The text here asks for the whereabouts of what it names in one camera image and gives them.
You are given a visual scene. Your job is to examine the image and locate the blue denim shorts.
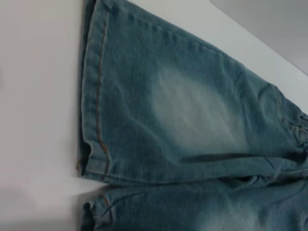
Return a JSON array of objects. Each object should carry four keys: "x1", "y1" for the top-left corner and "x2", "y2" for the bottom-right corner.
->
[{"x1": 76, "y1": 0, "x2": 308, "y2": 231}]

